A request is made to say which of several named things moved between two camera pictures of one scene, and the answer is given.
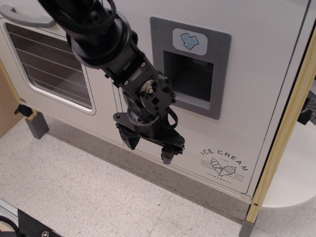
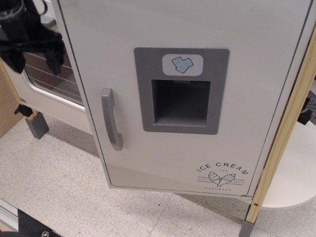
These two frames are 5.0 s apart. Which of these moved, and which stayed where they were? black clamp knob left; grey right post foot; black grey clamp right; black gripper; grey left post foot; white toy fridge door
Moved: white toy fridge door; black gripper
Stayed: grey left post foot; black grey clamp right; grey right post foot; black clamp knob left
